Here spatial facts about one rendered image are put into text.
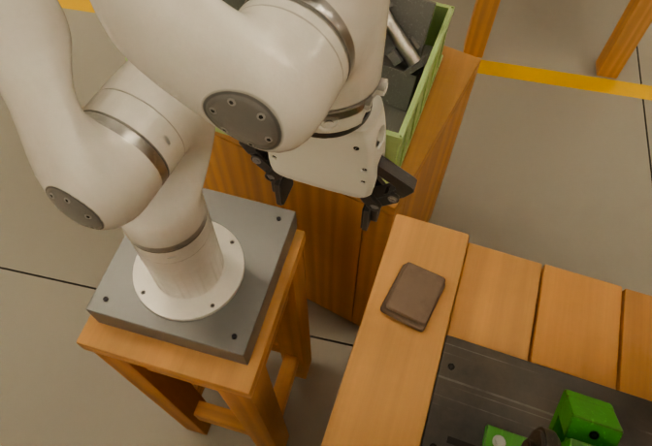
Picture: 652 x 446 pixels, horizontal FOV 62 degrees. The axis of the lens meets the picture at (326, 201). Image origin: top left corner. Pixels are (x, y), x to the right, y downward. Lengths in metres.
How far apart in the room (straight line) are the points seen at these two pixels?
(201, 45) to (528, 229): 1.95
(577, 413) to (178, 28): 0.57
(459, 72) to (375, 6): 1.11
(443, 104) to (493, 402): 0.72
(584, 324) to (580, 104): 1.71
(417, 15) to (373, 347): 0.70
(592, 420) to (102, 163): 0.59
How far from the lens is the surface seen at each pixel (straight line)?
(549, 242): 2.17
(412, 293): 0.93
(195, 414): 1.60
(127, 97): 0.64
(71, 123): 0.59
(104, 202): 0.60
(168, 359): 1.00
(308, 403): 1.81
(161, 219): 0.74
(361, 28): 0.33
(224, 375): 0.97
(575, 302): 1.06
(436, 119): 1.33
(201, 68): 0.29
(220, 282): 0.95
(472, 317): 0.98
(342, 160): 0.45
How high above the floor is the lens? 1.77
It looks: 58 degrees down
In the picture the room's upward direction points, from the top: straight up
